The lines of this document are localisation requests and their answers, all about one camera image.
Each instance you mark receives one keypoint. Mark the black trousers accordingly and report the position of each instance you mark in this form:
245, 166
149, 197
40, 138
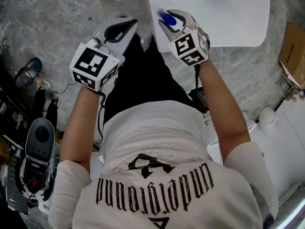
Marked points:
147, 80

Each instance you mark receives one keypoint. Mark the white printed t-shirt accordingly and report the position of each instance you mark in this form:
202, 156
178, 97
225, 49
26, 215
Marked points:
155, 166

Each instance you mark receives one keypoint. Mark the black belt pack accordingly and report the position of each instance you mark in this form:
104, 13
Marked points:
201, 98

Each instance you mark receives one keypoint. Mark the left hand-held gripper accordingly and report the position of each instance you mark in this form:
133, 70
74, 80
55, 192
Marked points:
94, 63

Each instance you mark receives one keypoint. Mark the gray device with black dial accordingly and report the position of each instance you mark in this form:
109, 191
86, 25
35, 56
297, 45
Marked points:
39, 142

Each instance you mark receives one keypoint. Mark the white glossy table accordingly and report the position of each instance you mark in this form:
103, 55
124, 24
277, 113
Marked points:
221, 15

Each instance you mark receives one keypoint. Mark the dark cluttered rack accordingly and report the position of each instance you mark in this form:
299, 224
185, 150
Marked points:
12, 108

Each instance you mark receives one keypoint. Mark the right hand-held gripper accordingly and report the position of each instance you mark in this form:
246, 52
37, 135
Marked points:
188, 46

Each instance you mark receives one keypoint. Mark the person's left forearm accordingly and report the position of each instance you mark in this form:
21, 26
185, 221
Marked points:
78, 125

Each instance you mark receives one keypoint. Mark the brown cardboard box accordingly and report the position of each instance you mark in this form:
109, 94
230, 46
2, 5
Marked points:
294, 54

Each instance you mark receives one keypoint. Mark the white cylinder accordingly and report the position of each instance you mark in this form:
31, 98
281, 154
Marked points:
268, 119

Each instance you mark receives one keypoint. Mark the person's right forearm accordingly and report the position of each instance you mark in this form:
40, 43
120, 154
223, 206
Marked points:
224, 108

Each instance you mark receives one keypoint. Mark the blue bottle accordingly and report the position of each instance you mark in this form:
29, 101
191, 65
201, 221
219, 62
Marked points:
169, 19

